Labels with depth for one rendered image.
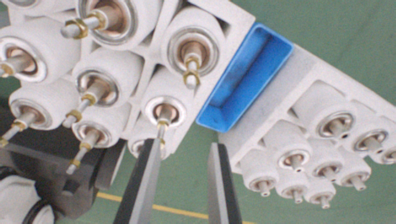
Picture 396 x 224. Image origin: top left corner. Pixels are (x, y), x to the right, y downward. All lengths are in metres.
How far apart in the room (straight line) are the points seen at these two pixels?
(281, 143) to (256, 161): 0.11
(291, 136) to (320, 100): 0.10
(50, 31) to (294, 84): 0.46
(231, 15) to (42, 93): 0.37
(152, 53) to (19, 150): 0.55
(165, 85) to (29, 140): 0.55
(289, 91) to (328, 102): 0.08
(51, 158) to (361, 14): 0.99
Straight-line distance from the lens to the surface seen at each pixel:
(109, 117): 0.38
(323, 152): 0.52
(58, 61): 0.35
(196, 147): 0.76
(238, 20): 0.32
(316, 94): 0.42
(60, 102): 0.42
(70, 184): 0.70
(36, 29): 0.36
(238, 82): 0.56
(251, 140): 0.48
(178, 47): 0.25
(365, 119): 0.50
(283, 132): 0.45
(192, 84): 0.17
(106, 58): 0.31
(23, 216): 0.86
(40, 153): 0.71
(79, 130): 0.41
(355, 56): 0.70
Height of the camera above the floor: 0.49
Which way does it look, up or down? 52 degrees down
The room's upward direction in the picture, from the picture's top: 179 degrees counter-clockwise
